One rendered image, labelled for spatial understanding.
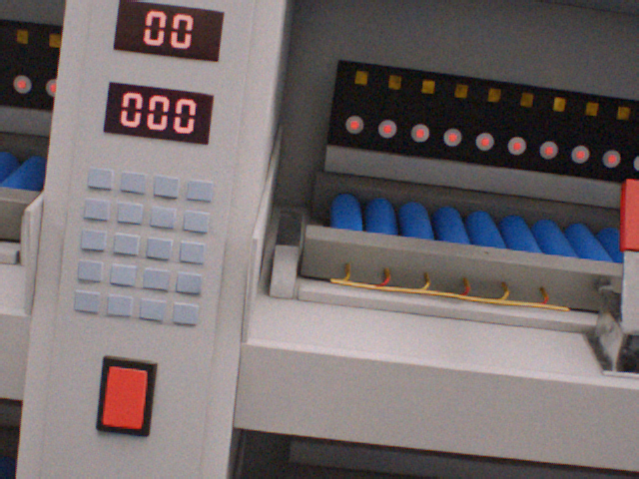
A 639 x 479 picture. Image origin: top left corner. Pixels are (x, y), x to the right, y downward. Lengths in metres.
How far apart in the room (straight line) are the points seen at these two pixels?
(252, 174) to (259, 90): 0.04
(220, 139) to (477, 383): 0.16
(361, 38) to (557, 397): 0.29
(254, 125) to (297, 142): 0.20
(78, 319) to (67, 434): 0.05
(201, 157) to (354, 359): 0.11
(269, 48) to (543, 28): 0.27
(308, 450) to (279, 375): 0.19
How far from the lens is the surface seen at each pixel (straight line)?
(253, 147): 0.41
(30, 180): 0.54
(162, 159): 0.41
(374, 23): 0.62
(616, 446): 0.46
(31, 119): 0.60
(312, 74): 0.61
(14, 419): 0.62
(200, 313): 0.41
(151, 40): 0.41
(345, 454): 0.60
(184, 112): 0.40
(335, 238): 0.47
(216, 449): 0.42
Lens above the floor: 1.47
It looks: 3 degrees down
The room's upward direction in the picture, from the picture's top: 7 degrees clockwise
